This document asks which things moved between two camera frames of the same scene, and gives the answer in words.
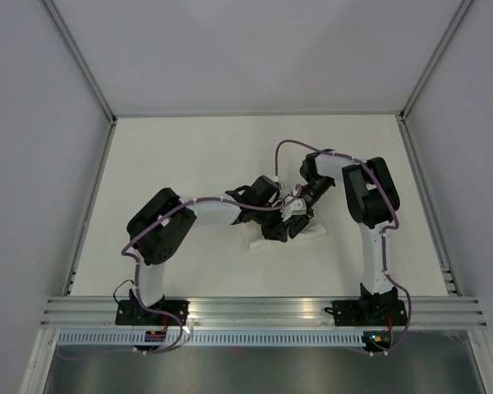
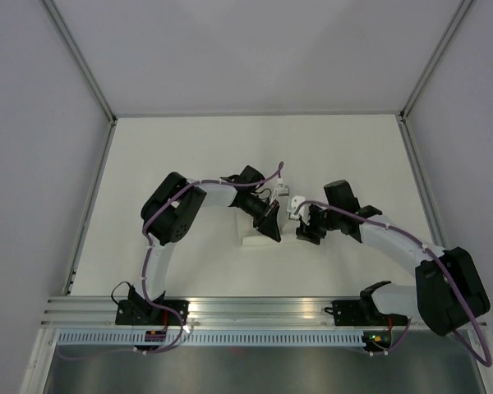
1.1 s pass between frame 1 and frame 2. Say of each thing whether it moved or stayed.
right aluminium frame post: stayed
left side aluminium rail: stayed
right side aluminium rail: stayed
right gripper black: moved
